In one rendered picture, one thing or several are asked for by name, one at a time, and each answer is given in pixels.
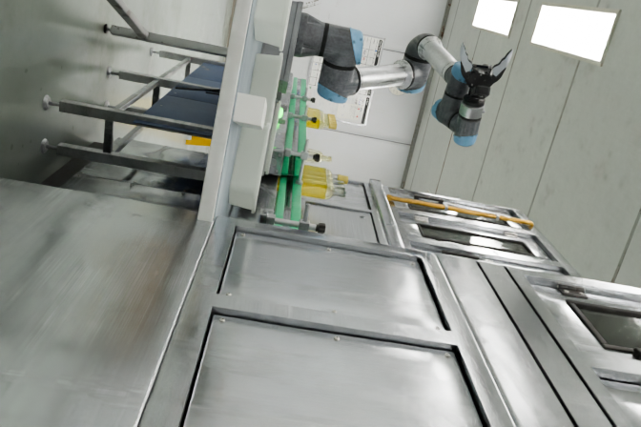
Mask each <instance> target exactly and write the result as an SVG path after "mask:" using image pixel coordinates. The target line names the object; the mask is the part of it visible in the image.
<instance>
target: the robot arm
mask: <svg viewBox="0 0 641 427"><path fill-rule="evenodd" d="M362 48H363V34H362V32H361V31H360V30H356V29H352V28H347V27H344V26H339V25H334V24H330V23H325V22H321V20H319V19H317V18H315V17H314V16H312V15H310V14H309V13H306V12H302V13H301V18H300V26H299V32H298V37H297V42H296V47H295V52H294V56H295V57H308V56H319V57H323V60H322V65H321V69H320V78H319V82H318V87H317V93H318V95H319V96H320V97H322V98H324V99H326V100H328V101H331V102H334V103H339V104H343V103H346V101H347V100H348V98H347V97H348V96H351V95H355V94H357V93H358V92H359V91H363V90H372V89H379V88H387V87H396V88H397V89H398V90H399V91H401V92H405V93H411V94H414V93H419V92H421V91H422V90H423V89H424V86H425V85H426V82H427V77H428V75H429V72H430V69H431V66H432V67H433V69H434V70H435V71H436V72H437V73H438V74H439V75H440V76H441V77H442V78H443V80H444V81H445V82H446V83H447V85H446V88H445V93H444V96H443V98H441V99H439V100H437V101H436V102H435V104H434V105H433V106H432V109H431V113H432V115H433V117H435V118H436V119H437V120H438V121H439V122H440V123H442V124H444V125H445V126H446V127H448V128H449V129H450V130H451V131H453V132H454V134H453V136H454V137H453V140H454V142H455V143H456V144H457V145H460V146H463V147H469V146H472V145H473V144H474V143H475V141H476V138H477V135H478V130H479V127H480V123H481V119H482V115H483V113H485V111H484V107H485V102H486V100H485V98H486V97H488V96H489V95H490V89H491V88H490V87H491V86H492V85H493V84H494V83H495V82H497V81H498V80H499V79H500V78H501V77H502V75H503V74H504V72H505V70H506V68H507V65H508V63H509V61H510V58H511V56H512V52H513V49H511V50H510V51H509V52H508V53H507V55H506V56H504V57H503V58H502V59H501V60H500V62H499V63H498V64H496V65H494V66H493V67H492V65H490V66H489V65H488V64H483V65H477V64H473V65H472V62H471V61H470V60H469V59H468V54H467V53H466V51H465V45H464V43H462V45H461V48H460V56H461V61H457V60H456V59H455V58H454V57H453V56H452V55H451V54H450V53H449V52H448V51H447V50H446V49H445V48H444V47H443V45H442V42H441V40H440V39H439V38H438V37H437V36H436V35H434V34H431V33H422V34H419V35H417V36H415V37H414V38H413V39H412V40H411V41H410V42H409V43H408V45H407V47H406V49H405V53H404V56H403V59H400V60H397V61H395V62H394V64H389V65H379V66H367V67H356V65H360V64H361V61H362ZM491 70H492V74H490V73H491Z"/></svg>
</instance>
